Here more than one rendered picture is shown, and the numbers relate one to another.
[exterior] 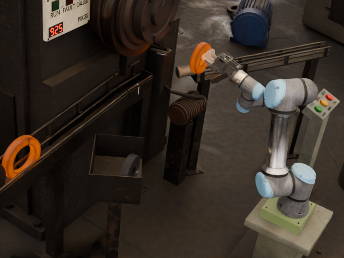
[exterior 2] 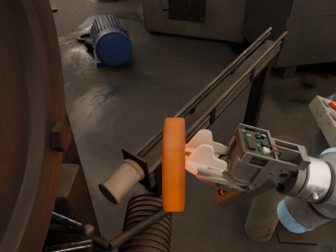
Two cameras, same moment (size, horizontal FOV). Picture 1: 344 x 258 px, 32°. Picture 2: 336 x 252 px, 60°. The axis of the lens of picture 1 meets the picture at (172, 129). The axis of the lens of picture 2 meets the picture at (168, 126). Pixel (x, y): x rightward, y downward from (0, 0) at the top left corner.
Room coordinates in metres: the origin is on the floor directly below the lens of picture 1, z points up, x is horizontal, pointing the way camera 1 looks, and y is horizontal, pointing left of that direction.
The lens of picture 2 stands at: (2.29, 0.07, 1.19)
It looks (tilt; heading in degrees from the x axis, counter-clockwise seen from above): 40 degrees down; 334
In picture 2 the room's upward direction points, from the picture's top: straight up
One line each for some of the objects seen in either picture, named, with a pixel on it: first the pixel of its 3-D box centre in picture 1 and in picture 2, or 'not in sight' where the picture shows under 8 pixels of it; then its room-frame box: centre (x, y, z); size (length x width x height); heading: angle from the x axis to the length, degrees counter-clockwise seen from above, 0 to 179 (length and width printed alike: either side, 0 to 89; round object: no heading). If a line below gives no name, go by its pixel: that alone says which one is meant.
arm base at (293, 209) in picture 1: (295, 199); not in sight; (2.13, -0.60, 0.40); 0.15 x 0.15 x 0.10
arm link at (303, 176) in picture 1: (299, 180); not in sight; (2.13, -0.60, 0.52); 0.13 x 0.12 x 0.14; 111
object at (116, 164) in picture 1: (113, 220); not in sight; (1.88, 0.20, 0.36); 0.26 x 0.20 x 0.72; 5
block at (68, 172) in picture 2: (157, 69); (61, 216); (2.67, 0.11, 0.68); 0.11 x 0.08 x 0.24; 60
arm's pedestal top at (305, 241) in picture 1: (289, 218); not in sight; (2.13, -0.60, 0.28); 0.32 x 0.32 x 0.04; 62
